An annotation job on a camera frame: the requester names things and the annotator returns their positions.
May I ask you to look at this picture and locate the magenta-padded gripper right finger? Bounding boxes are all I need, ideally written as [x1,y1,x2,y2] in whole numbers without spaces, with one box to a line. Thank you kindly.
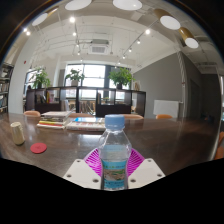
[126,148,166,190]

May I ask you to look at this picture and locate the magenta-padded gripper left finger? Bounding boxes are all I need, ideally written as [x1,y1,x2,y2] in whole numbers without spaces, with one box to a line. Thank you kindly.
[63,148,103,190]

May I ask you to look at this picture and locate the clear blue-capped water bottle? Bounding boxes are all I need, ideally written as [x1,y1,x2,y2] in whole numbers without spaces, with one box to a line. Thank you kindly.
[97,114,133,191]

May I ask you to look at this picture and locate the flat round red coaster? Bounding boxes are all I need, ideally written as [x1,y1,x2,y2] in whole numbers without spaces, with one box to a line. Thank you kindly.
[30,142,48,155]

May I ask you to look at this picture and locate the group of orange chairs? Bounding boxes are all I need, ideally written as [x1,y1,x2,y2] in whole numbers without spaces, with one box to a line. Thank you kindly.
[23,110,224,161]

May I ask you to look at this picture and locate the stack of books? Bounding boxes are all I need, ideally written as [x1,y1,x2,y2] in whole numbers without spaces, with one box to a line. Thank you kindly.
[36,110,73,130]

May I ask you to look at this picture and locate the low dark shelf unit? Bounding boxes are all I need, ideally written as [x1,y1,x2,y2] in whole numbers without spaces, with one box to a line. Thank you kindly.
[24,85,147,118]

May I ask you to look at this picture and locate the cream cup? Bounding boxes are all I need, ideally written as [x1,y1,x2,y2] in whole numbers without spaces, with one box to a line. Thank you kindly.
[10,121,26,146]

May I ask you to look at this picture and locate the small potted plant, white pot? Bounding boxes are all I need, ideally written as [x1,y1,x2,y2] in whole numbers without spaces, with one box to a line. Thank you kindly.
[64,68,85,88]

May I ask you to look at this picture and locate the large potted plant, dark pot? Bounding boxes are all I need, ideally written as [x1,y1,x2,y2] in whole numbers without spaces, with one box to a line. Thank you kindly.
[108,67,136,90]

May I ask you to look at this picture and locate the bushy potted plant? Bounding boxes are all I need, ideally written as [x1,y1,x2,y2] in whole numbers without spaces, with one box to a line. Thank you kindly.
[31,68,52,90]

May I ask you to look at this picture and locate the ceiling air conditioner unit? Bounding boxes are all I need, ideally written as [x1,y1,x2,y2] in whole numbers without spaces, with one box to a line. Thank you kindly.
[89,39,111,55]

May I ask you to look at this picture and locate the round white ceiling lamps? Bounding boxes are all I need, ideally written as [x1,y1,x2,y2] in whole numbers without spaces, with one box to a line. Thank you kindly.
[31,0,200,50]

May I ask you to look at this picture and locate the ceiling track spotlights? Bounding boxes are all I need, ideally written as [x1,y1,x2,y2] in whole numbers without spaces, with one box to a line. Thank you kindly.
[22,16,152,65]

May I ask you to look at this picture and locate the white wall radiator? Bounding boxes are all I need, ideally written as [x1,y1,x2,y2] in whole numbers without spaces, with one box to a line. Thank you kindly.
[153,99,180,119]

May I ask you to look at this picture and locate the tall wall bookshelf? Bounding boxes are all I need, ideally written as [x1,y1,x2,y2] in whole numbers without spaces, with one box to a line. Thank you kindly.
[0,62,15,114]

